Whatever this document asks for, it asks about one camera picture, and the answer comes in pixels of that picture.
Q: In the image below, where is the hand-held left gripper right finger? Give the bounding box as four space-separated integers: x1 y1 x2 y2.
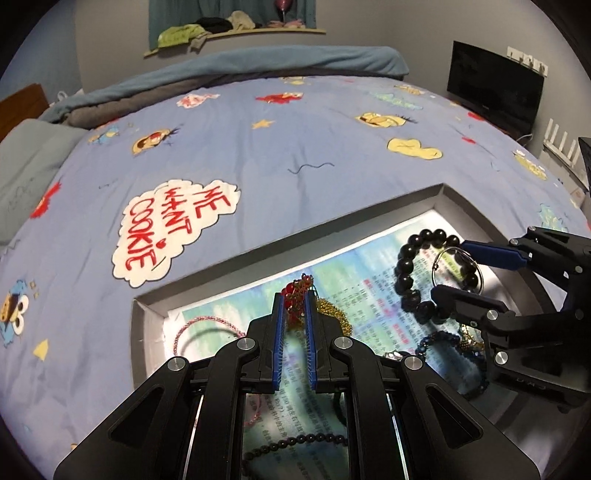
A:
305 292 541 480

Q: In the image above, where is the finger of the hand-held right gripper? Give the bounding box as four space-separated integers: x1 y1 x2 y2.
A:
431 284 591 354
462 226 591 296

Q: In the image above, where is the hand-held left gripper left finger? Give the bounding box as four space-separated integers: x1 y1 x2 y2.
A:
53 292 283 480

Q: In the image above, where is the gold chain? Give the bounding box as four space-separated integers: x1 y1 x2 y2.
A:
316 298 354 337

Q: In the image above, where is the blue bead bracelet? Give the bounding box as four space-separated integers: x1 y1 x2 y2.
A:
413 330 490 396

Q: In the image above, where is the gold charm bracelet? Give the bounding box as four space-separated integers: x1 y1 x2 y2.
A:
457 323 488 357

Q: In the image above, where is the thin silver bangle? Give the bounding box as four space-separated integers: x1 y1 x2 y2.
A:
431 247 484 296

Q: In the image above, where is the red and gold bracelet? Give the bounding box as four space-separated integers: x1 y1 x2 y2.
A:
281 273 319 331

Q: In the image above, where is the grey cardboard box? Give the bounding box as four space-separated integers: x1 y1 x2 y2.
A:
130 182 573 480

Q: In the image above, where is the pink braided cord bracelet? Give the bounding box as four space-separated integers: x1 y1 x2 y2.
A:
173 315 264 428

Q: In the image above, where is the large black bead bracelet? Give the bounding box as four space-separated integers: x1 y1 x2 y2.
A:
394 228 483 324

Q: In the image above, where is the black hair tie with star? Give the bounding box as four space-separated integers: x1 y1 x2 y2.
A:
333 349 410 425

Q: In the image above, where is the small dark bead necklace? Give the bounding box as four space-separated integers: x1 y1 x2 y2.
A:
242 431 352 465

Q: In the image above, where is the black flat screen television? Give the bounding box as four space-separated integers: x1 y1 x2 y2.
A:
447 41 546 137

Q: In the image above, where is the rolled blue blanket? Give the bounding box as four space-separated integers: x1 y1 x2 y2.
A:
39 45 411 123

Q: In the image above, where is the grey blanket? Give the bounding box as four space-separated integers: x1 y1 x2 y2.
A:
69 69 402 128

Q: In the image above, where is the grey-blue pillow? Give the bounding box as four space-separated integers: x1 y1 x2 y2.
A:
0 119 89 245

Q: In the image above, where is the green cloth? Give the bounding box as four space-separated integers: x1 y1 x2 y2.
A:
157 25 208 49

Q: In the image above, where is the black cloth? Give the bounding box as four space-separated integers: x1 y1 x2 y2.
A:
196 17 236 34

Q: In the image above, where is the beige cloth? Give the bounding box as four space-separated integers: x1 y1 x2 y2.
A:
226 10 257 31

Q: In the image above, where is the wooden headboard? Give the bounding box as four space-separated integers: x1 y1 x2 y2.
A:
0 83 49 144

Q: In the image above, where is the white wall hook rack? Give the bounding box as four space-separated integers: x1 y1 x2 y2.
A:
507 45 550 77

